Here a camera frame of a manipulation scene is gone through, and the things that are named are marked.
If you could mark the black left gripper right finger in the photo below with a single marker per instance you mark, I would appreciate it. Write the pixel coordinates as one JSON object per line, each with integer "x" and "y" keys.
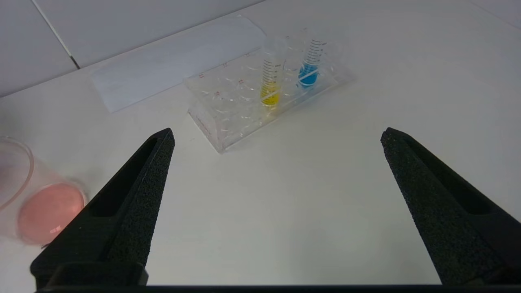
{"x": 447, "y": 211}

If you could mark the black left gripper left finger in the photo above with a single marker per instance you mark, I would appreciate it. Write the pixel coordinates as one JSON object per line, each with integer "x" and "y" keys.
{"x": 126, "y": 211}

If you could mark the test tube with yellow pigment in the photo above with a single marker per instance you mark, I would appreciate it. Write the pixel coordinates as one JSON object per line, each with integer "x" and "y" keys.
{"x": 270, "y": 91}

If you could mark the clear glass beaker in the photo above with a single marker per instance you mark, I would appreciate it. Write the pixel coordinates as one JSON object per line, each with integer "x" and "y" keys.
{"x": 44, "y": 211}

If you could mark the clear acrylic test tube rack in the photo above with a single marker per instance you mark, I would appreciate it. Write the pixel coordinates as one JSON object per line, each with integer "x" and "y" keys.
{"x": 228, "y": 118}

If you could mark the test tube with blue pigment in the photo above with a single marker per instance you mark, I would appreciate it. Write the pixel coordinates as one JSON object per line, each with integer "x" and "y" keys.
{"x": 308, "y": 75}

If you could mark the flat white sheet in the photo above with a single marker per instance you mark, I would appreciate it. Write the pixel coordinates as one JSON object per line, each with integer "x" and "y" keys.
{"x": 163, "y": 65}

